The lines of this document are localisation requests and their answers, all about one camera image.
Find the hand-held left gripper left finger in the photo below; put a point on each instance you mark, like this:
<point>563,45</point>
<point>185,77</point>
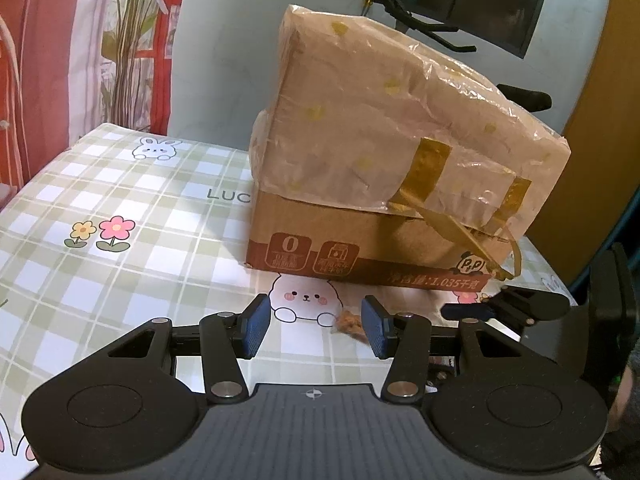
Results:
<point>256,327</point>

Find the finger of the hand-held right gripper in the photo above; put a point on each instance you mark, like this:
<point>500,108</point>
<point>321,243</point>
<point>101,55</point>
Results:
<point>530,305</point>

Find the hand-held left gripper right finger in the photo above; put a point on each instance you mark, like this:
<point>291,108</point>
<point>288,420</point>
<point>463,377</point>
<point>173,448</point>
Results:
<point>376,327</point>

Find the cardboard box with plastic liner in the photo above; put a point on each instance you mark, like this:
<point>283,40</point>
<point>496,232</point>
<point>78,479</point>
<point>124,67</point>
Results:
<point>350,135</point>

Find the checkered tablecloth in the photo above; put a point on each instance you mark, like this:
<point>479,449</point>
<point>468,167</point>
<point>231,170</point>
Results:
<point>125,260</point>

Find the wooden door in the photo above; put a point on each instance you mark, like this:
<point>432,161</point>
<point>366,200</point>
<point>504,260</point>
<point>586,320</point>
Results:
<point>600,160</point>

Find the dark window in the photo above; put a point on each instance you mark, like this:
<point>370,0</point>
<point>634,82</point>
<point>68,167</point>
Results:
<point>500,5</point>

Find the black exercise bike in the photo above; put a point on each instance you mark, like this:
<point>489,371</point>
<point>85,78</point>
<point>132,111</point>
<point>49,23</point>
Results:
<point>420,20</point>

